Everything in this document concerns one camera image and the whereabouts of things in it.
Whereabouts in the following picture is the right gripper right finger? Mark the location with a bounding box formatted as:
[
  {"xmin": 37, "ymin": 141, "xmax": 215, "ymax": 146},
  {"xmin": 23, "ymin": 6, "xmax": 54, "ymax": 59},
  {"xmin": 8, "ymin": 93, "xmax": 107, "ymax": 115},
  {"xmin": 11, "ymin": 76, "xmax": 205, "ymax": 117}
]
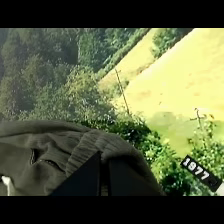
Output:
[{"xmin": 107, "ymin": 156, "xmax": 164, "ymax": 197}]

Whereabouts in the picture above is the black garment with white print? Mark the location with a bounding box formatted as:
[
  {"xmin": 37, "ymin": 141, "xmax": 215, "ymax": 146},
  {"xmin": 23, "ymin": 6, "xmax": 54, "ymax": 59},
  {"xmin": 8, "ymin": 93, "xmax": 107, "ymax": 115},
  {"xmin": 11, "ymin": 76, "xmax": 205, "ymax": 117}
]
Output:
[{"xmin": 179, "ymin": 154, "xmax": 224, "ymax": 193}]

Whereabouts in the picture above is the dark olive long-sleeved garment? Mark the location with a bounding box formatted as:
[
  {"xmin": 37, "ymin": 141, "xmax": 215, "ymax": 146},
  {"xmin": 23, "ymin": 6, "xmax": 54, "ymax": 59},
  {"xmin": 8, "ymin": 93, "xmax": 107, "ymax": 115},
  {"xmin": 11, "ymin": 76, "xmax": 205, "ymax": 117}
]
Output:
[{"xmin": 0, "ymin": 119, "xmax": 166, "ymax": 197}]

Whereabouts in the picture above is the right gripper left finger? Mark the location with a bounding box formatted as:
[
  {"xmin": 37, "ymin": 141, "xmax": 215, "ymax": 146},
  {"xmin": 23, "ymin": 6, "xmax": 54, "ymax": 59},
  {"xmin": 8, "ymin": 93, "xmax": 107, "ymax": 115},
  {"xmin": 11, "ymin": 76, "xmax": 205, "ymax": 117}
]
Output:
[{"xmin": 49, "ymin": 151, "xmax": 102, "ymax": 197}]

